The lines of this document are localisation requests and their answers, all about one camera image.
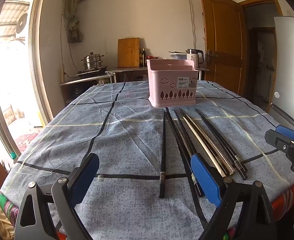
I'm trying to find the cream chopstick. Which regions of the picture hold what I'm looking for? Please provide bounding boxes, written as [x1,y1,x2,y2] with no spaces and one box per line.
[186,114,235,174]
[183,116,227,177]

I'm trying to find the outdoor air conditioner unit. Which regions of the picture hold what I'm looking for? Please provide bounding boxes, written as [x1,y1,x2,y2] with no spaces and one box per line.
[14,11,29,35]

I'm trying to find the pink plastic utensil basket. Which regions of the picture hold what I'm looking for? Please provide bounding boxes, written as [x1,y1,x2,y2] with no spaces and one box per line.
[146,59,199,108]

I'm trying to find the wooden door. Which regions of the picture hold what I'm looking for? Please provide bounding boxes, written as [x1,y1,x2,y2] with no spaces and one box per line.
[199,0,248,96]

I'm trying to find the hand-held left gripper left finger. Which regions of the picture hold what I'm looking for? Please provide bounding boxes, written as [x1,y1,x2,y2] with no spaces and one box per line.
[14,153,100,240]

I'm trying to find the steel steamer pot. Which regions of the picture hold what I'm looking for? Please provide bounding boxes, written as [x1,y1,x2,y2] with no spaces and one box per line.
[81,52,104,70]

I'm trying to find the black power cable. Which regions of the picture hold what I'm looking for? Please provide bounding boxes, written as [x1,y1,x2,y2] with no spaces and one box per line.
[61,14,79,73]

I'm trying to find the wooden cutting board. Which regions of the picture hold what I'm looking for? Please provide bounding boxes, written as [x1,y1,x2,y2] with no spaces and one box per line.
[117,37,140,68]

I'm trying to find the black gas stove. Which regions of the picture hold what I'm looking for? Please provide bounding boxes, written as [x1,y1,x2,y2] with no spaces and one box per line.
[76,66,108,77]

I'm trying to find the metal door handle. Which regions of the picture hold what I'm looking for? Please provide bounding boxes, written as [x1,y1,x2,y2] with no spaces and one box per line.
[206,50,219,67]

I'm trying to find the striped colourful blanket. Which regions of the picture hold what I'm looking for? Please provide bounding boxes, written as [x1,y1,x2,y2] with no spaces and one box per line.
[0,177,294,240]

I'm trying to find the sliding door frame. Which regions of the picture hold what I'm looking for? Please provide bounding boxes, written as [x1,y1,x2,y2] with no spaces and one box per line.
[28,0,53,127]

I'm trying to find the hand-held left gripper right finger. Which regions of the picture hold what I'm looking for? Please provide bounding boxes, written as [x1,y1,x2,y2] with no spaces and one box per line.
[191,154,275,240]

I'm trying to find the silver refrigerator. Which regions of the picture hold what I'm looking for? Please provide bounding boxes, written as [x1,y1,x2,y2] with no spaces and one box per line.
[269,16,294,140]

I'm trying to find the red patterned rug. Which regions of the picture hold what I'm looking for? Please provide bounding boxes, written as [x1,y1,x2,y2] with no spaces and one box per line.
[14,133,39,152]

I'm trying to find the white electric kettle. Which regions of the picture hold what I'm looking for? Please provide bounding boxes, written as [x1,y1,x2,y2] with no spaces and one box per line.
[186,49,205,69]

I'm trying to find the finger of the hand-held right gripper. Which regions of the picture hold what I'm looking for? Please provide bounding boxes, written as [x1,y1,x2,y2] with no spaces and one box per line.
[264,129,294,154]
[276,125,294,144]

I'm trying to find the blue plaid tablecloth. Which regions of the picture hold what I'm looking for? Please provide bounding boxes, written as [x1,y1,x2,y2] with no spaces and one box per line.
[0,80,294,240]

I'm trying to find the clear plastic container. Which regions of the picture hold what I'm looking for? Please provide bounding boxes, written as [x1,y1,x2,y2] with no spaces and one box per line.
[168,51,187,61]

